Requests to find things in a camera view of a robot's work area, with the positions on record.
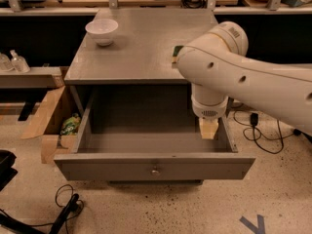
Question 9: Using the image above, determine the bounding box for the green snack bag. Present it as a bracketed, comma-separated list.
[60, 113, 81, 136]

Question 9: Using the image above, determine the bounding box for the green yellow sponge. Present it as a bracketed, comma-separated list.
[172, 45, 184, 64]

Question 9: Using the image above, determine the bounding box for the black floor cable left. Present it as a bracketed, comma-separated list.
[0, 183, 85, 234]

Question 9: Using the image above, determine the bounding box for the clear bottle at edge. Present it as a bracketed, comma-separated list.
[0, 53, 14, 71]

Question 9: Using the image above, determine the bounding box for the cardboard box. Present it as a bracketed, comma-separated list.
[20, 86, 78, 164]

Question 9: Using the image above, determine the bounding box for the blue tape floor marker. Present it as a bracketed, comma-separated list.
[240, 214, 266, 234]

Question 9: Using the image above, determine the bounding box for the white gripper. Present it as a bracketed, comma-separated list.
[191, 84, 228, 139]

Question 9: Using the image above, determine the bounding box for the clear sanitizer bottle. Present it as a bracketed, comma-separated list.
[10, 50, 30, 73]

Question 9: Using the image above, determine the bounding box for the white bowl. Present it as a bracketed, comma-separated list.
[85, 19, 119, 46]

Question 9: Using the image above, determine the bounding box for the grey drawer cabinet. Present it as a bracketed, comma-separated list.
[63, 7, 246, 185]

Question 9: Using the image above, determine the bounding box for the grey top drawer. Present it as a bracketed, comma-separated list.
[55, 85, 255, 182]

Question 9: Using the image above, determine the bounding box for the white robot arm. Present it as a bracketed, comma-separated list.
[176, 21, 312, 135]

